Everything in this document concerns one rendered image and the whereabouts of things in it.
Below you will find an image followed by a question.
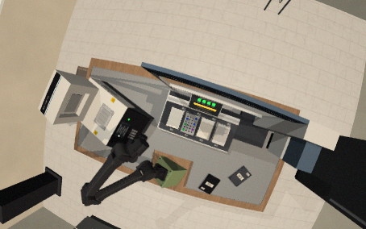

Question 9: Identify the white tube rack with round holes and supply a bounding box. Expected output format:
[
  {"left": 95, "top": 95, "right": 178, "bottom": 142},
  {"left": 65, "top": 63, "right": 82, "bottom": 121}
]
[{"left": 181, "top": 112, "right": 200, "bottom": 135}]

